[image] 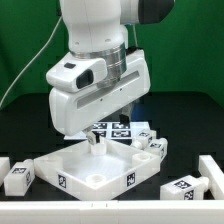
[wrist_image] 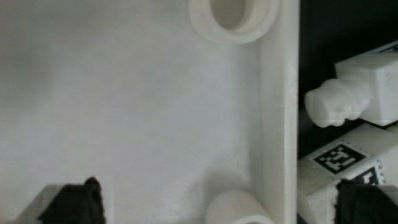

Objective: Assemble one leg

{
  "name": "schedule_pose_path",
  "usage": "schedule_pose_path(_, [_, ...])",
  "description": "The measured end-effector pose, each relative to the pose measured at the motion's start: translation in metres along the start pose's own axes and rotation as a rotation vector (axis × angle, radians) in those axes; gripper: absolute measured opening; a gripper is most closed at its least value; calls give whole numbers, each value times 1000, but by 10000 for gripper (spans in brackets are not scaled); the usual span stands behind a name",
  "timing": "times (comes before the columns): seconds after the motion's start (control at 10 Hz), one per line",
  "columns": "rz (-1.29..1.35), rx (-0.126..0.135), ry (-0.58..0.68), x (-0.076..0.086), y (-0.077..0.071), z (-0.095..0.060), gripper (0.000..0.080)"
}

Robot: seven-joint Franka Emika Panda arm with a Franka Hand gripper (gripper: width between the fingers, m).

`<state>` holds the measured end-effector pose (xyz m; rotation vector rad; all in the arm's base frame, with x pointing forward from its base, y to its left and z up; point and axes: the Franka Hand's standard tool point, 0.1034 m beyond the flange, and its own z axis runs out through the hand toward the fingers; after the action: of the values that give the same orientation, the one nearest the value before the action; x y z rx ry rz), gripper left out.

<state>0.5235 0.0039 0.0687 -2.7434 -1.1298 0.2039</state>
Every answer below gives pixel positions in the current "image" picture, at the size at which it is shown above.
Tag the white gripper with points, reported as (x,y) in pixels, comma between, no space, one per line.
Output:
(74,112)

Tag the white square tabletop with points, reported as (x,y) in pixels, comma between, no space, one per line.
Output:
(97,172)

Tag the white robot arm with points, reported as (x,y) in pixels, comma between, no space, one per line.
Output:
(97,29)

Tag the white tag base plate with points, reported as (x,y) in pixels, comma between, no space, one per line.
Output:
(112,130)

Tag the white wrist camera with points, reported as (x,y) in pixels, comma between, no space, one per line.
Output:
(71,74)

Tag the white front rail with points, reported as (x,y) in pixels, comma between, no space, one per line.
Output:
(112,212)

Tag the white right rail block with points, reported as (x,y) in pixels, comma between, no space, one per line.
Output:
(209,168)

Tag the white rail block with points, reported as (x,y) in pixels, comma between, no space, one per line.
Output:
(4,168)
(209,168)

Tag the white left rail block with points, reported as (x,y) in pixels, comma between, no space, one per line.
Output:
(4,168)

